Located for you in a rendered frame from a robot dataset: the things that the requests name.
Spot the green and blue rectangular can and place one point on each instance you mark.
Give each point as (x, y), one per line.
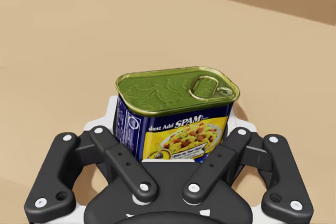
(174, 113)

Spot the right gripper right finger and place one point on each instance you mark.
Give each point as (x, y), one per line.
(220, 163)

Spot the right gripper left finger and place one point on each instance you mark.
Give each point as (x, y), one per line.
(118, 161)

